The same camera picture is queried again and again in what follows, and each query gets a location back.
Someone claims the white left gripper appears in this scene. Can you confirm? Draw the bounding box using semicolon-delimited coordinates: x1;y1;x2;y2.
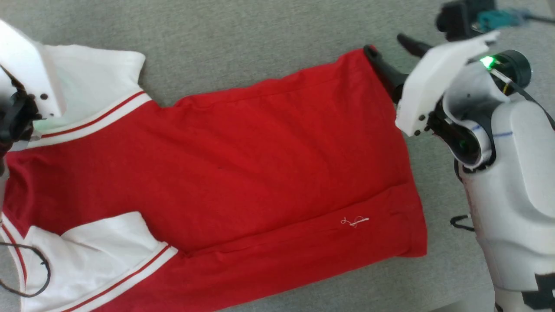
0;19;66;150

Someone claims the red and white garment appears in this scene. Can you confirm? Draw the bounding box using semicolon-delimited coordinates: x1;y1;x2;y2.
0;43;428;312

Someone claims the teal cable connector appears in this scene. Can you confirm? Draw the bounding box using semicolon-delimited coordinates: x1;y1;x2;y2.
476;8;530;32

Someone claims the white loose thread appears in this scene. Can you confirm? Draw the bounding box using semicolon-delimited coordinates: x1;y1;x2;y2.
340;216;370;228

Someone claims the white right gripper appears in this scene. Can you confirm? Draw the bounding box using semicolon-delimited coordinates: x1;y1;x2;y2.
363;30;500;137

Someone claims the thin black cable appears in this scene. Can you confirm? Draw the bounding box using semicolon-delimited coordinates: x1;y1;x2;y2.
525;13;555;25
450;214;476;231
0;242;52;298

